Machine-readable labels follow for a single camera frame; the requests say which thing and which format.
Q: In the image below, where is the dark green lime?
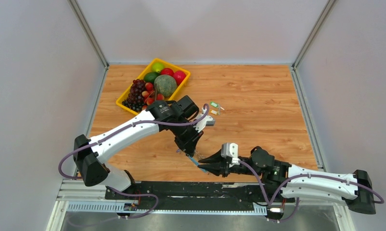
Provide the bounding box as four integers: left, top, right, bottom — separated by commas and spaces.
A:
143, 72, 160, 84

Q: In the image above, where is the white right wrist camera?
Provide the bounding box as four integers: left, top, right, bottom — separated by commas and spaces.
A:
220, 142, 240, 167

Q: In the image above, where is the green key tag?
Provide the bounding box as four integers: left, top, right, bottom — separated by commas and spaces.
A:
210, 102, 220, 108

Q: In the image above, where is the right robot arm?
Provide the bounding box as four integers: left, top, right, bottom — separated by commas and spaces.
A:
198, 143, 376, 215

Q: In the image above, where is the green cantaloupe melon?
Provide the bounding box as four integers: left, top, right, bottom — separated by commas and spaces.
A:
154, 75, 178, 98

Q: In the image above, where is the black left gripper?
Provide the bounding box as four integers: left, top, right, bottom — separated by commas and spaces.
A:
171, 117, 204, 157

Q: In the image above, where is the pink red fruit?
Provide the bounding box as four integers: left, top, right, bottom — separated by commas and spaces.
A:
173, 70, 187, 86

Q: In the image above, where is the dark grape bunch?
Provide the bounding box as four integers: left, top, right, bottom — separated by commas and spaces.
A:
122, 79, 146, 112

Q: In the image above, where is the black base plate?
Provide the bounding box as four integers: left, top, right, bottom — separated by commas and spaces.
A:
105, 181, 288, 213

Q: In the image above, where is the yellow plastic fruit tray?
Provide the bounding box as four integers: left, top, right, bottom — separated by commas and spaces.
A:
116, 58, 191, 115

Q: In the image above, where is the keyring bunch with blue tag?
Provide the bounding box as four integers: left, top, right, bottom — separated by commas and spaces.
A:
176, 149, 204, 167

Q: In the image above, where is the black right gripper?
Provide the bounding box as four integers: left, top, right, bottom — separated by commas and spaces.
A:
197, 150, 261, 179

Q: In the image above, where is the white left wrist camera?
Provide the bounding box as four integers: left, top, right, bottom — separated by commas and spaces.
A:
193, 107, 216, 132

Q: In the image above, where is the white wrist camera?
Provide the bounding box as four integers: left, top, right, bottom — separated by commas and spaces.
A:
193, 107, 216, 132
220, 142, 240, 167

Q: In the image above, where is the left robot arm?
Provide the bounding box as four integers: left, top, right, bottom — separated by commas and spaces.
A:
73, 95, 214, 199

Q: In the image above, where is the red apple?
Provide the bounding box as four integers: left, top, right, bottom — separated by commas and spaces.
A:
160, 68, 174, 77

